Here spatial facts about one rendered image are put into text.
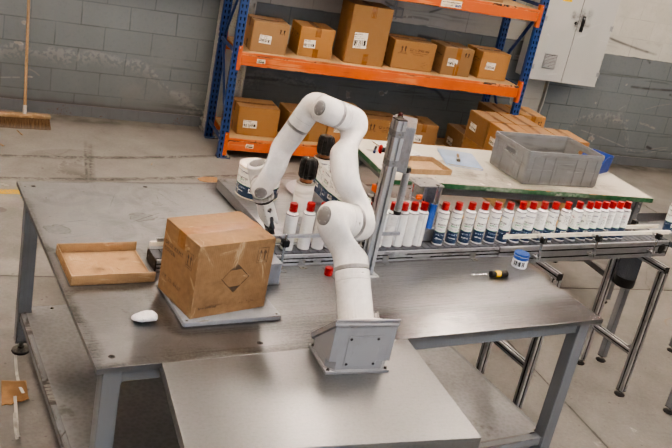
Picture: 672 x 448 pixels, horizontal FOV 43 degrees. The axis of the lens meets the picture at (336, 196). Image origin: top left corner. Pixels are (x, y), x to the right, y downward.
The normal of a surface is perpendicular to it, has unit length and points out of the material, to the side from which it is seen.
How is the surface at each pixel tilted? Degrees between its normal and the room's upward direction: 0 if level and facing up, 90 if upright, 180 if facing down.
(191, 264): 90
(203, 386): 0
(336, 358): 90
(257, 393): 0
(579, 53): 90
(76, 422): 1
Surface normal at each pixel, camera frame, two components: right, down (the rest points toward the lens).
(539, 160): 0.38, 0.38
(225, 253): 0.60, 0.38
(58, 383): 0.21, -0.92
